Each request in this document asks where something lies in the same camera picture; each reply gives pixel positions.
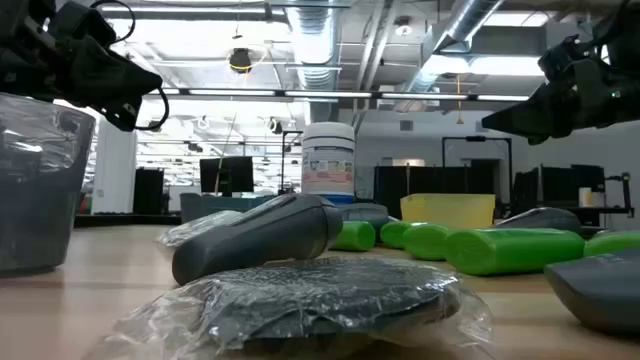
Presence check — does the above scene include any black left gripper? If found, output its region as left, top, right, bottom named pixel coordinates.
left=0, top=22, right=164, bottom=132

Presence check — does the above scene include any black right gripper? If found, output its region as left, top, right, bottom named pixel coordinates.
left=482, top=59, right=640, bottom=147

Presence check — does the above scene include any small green bottle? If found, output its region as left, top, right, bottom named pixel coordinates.
left=402, top=223, right=454, bottom=262
left=379, top=220, right=426, bottom=250
left=443, top=227, right=586, bottom=277
left=329, top=220, right=377, bottom=253
left=582, top=229, right=640, bottom=259

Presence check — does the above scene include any black cabinet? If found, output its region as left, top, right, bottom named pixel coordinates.
left=132, top=167, right=165, bottom=215

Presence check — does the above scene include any black clamp stand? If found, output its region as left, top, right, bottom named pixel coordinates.
left=604, top=172, right=635, bottom=219

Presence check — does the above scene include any yellow plastic bin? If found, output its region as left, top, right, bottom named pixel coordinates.
left=399, top=193, right=496, bottom=230

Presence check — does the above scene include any black ceiling device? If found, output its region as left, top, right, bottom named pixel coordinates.
left=228, top=47, right=253, bottom=75

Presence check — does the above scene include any black partition screen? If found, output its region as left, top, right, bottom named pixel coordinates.
left=373, top=164, right=496, bottom=219

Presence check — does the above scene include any black monitor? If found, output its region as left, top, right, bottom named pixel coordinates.
left=199, top=156, right=255, bottom=196

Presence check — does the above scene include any dark brown plastic tray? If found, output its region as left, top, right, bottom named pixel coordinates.
left=0, top=92, right=96, bottom=277

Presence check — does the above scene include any long ceiling light strip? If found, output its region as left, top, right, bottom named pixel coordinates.
left=144, top=88, right=531, bottom=102

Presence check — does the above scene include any white wipes canister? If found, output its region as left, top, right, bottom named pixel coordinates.
left=301, top=121, right=357, bottom=205

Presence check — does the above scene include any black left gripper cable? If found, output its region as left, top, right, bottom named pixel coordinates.
left=89, top=0, right=170, bottom=132

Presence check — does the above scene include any wide black frame stand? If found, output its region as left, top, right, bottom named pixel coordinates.
left=441, top=135, right=514, bottom=204

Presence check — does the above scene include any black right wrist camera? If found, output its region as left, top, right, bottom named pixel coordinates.
left=537, top=33, right=584, bottom=84

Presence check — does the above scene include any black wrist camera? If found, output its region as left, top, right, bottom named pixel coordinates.
left=537, top=33, right=584, bottom=84
left=47, top=1, right=117, bottom=51

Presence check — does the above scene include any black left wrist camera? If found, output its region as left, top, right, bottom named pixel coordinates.
left=47, top=1, right=117, bottom=51

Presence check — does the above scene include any black metal table frame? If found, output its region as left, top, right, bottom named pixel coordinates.
left=74, top=213, right=182, bottom=227

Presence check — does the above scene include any slanted silver ceiling duct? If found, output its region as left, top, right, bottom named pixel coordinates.
left=399, top=0, right=506, bottom=96

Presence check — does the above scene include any narrow black frame stand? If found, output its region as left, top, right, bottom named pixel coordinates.
left=280, top=129, right=305, bottom=195

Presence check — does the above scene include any round silver ceiling duct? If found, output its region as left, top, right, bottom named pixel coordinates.
left=287, top=0, right=346, bottom=124

